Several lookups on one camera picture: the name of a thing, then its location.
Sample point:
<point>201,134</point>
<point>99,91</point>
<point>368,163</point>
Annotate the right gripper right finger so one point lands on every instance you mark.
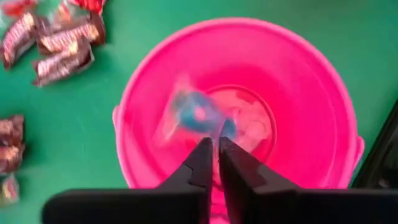
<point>280,205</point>

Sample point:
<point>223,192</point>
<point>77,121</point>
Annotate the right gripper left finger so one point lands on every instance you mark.
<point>155,205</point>

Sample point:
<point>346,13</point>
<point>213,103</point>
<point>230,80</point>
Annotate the blue candy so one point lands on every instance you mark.
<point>192,112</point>

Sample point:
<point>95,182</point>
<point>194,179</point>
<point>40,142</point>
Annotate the red candy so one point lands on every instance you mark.
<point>17,7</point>

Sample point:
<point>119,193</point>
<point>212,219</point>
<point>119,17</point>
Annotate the green table mat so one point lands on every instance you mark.
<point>93,109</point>

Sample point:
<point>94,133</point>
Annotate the pink plastic bucket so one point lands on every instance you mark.
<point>280,62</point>

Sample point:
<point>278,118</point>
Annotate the black table frame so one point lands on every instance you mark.
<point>382,161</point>

